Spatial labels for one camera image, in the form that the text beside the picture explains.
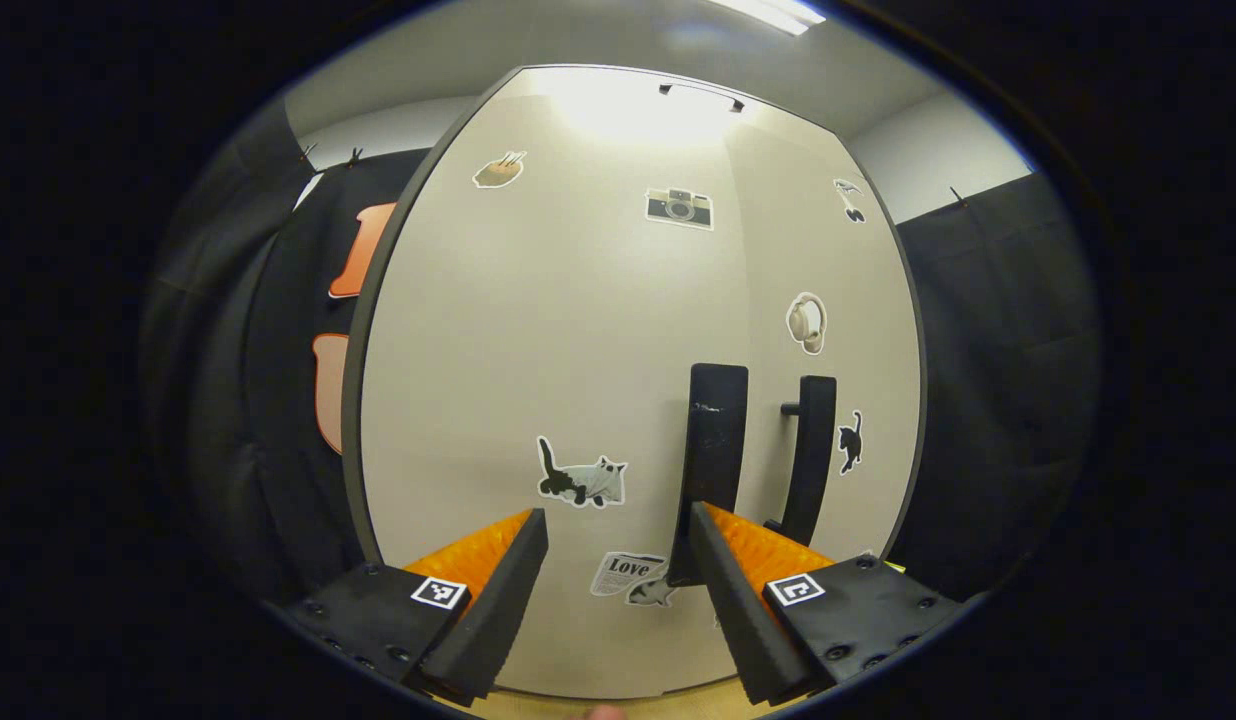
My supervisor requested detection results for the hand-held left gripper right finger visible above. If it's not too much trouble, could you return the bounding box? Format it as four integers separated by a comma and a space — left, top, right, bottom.
690, 502, 964, 706

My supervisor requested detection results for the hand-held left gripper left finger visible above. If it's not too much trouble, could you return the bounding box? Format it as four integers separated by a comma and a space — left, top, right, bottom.
288, 507, 550, 706

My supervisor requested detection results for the white shoe cabinet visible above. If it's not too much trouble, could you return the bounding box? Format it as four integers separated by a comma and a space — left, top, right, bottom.
340, 63, 927, 701

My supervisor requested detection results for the white shoe cabinet door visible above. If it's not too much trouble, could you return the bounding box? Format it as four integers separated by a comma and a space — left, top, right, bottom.
343, 65, 750, 701
723, 100, 927, 601

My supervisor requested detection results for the long ceiling light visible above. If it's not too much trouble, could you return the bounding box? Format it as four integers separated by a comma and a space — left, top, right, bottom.
703, 0, 827, 36

